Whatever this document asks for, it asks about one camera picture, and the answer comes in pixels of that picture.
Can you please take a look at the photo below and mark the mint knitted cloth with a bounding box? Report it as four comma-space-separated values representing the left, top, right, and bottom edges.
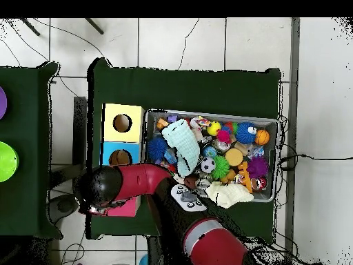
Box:
161, 118, 201, 178

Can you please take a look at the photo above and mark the wooden three-hole box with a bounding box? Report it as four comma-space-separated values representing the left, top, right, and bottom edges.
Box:
97, 103, 145, 217

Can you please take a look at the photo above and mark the clear mesh toy bin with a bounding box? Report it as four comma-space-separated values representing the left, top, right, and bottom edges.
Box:
139, 108, 279, 203

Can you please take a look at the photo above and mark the dark green tablecloth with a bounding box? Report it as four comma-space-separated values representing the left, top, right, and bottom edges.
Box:
0, 61, 63, 239
85, 57, 282, 244

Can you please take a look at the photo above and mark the blue spiky rubber ball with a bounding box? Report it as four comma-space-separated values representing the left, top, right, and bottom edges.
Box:
146, 137, 169, 161

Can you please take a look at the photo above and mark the black upright panel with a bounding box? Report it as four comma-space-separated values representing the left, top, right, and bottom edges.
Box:
72, 96, 88, 177

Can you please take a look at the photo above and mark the lime green bowl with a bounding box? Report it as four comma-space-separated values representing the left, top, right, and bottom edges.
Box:
0, 141, 20, 183

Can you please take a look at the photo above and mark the black and white soccer ball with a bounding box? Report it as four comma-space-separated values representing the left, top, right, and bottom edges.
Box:
200, 157, 216, 174

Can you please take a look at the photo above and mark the small green spiky ball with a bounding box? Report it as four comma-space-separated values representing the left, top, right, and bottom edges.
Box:
210, 155, 231, 180

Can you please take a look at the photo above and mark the cream knitted cloth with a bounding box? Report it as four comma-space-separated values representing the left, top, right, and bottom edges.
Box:
205, 181, 254, 209

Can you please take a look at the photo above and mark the purple bowl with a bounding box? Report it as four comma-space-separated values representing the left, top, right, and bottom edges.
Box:
0, 86, 8, 121

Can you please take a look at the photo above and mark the orange toy burger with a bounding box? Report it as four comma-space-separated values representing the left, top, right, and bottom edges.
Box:
224, 148, 244, 167

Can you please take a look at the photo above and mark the pink spiky rubber ball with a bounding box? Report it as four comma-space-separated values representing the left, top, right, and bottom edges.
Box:
216, 128, 232, 144

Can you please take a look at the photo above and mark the purple spiky rubber ball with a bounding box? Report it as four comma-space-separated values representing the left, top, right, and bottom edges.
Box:
247, 155, 270, 179

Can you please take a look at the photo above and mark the blue googly-eyed spiky ball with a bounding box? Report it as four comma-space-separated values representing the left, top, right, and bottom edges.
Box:
234, 121, 258, 145

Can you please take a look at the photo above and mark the orange basketball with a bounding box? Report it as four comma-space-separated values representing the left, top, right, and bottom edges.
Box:
254, 128, 271, 146

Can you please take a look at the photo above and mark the black tripod leg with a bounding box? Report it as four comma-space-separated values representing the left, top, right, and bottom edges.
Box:
20, 17, 41, 37
84, 17, 105, 35

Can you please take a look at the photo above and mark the black power cable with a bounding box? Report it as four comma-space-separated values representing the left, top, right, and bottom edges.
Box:
278, 153, 353, 170

